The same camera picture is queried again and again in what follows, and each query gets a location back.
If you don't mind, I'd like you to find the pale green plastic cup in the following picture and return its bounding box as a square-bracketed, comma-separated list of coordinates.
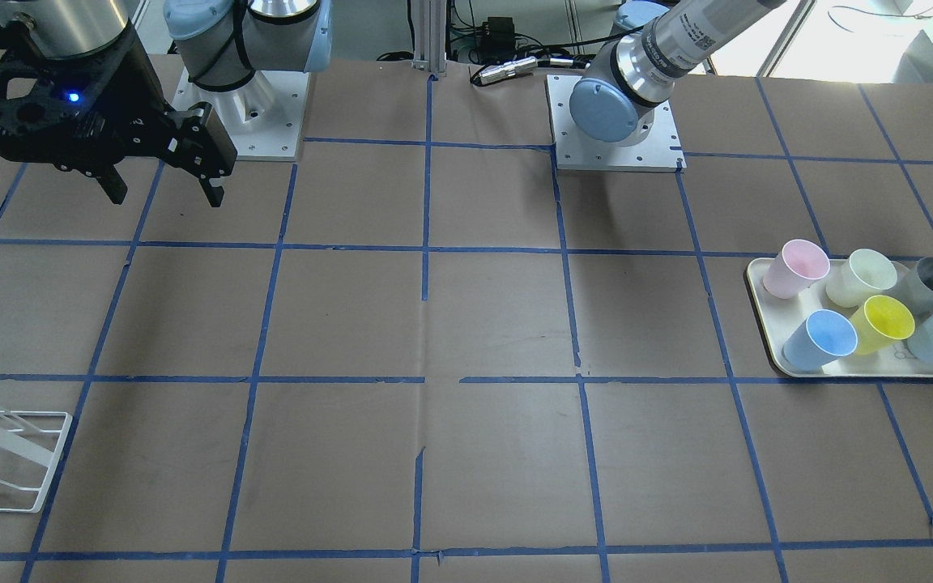
[825, 249, 897, 309]

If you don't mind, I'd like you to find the black power adapter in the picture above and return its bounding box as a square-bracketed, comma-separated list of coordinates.
[480, 16, 516, 45]

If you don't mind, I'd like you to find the pink plastic cup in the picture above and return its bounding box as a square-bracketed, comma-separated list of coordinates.
[762, 239, 832, 300]

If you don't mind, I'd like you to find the yellow plastic cup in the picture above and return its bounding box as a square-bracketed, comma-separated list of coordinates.
[848, 295, 917, 355]

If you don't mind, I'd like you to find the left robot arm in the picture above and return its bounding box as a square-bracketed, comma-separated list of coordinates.
[558, 1, 933, 275]

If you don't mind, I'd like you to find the cream plastic tray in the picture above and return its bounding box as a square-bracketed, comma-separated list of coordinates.
[745, 257, 933, 379]

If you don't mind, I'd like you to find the grey plastic cup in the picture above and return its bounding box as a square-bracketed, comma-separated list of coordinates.
[885, 256, 933, 317]

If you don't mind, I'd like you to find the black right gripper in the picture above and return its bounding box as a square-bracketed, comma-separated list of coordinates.
[0, 31, 236, 209]

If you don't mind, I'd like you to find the silver cable connector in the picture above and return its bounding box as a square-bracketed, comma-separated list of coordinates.
[470, 56, 539, 87]

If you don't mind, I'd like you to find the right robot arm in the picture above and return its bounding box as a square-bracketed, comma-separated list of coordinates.
[0, 1, 332, 207]

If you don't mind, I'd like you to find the aluminium frame post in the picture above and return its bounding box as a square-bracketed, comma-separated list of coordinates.
[410, 0, 448, 78]

